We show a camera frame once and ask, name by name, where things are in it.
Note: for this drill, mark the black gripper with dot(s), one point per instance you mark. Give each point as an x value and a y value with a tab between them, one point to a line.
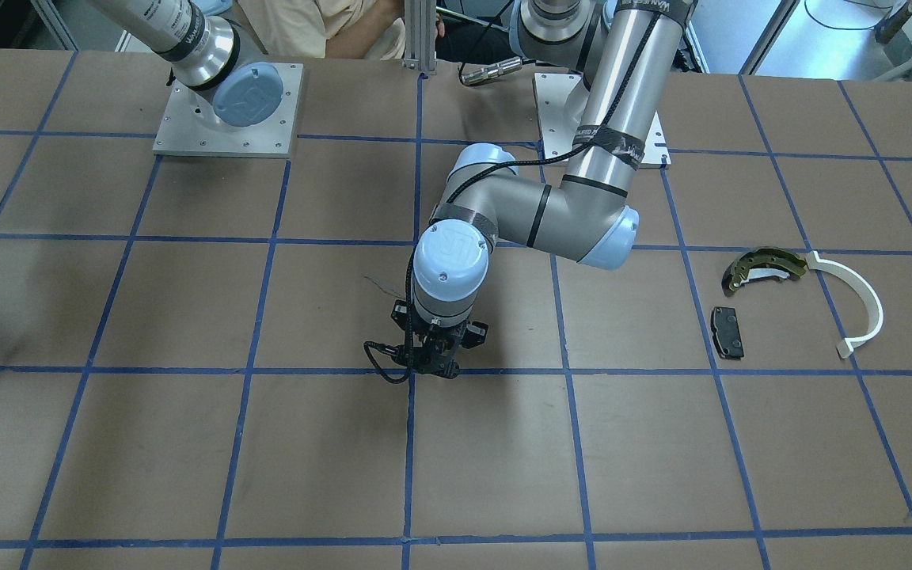
475	333

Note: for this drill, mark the black brake pad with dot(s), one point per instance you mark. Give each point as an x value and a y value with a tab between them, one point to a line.
725	333

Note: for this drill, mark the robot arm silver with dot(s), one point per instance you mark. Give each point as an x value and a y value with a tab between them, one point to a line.
623	52
207	53

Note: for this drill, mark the aluminium frame post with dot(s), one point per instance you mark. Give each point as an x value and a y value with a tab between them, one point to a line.
420	32

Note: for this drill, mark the person in beige shirt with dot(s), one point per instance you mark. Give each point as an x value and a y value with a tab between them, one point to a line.
345	30

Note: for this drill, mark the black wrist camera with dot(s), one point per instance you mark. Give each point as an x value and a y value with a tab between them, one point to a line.
400	314

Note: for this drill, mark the green brake shoe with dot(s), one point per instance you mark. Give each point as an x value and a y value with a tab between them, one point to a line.
762	264

